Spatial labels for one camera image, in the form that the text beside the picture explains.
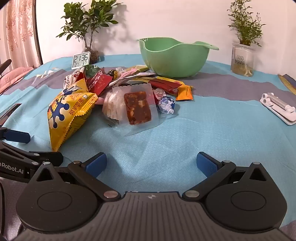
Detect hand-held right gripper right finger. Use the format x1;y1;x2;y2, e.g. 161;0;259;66
182;152;274;202

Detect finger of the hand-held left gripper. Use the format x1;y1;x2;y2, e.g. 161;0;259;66
0;127;31;143
28;151;64;167

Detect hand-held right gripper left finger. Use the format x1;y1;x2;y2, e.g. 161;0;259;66
29;152;121;202

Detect red snack packet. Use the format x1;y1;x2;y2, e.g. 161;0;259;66
89;74;114;97
85;71;103;91

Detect small pink packet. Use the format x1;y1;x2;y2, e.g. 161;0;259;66
119;67;139;78

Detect green plastic bowl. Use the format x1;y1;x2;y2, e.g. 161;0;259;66
137;37;220;78

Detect red-cased smartphone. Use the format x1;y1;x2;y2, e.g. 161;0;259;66
0;103;23;127

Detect yellow puffed snack bag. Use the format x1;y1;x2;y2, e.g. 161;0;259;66
47;91;99;152
62;78;89;96

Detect pink cushion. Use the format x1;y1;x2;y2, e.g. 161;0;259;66
0;67;35;94

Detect white cracker packet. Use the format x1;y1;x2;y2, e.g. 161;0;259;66
102;89;126;127

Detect brown cake in clear wrapper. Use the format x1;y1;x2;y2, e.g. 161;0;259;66
112;83;160;136

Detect blue foil candy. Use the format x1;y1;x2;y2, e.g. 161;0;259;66
157;96;176;115

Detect black curved bar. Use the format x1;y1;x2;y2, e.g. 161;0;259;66
0;59;12;77

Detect orange snack packet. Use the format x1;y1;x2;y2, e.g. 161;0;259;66
176;85;194;102

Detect white packet with red print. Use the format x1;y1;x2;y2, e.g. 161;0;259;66
63;69;84;90

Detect silver red foil candy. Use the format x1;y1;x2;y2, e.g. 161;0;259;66
152;88;166;100

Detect long red packet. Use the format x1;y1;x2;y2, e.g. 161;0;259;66
148;77;185;95

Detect green snack packet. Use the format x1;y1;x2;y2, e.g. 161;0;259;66
84;65;101;78

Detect white folding phone stand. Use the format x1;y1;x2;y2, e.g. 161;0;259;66
259;92;296;126

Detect white digital clock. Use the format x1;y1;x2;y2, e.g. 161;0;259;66
72;52;90;70

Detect white flat packet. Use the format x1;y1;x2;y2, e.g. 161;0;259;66
126;72;156;80

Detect small plant in glass jar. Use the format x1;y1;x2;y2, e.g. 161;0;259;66
227;0;266;77

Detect pink floral curtain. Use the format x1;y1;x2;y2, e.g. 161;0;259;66
0;0;43;70

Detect leafy plant in glass vase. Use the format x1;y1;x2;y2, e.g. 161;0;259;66
56;0;123;65

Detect black cable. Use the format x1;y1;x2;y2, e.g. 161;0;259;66
0;182;6;231

